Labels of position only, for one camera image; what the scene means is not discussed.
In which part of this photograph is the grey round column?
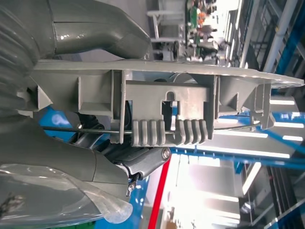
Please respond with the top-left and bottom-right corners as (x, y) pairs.
(262, 0), (298, 73)

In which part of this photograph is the long red barrier belt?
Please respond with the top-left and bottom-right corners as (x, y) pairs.
(148, 156), (172, 229)

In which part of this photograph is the clear plastic film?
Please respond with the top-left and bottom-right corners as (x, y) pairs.
(0, 164), (133, 229)

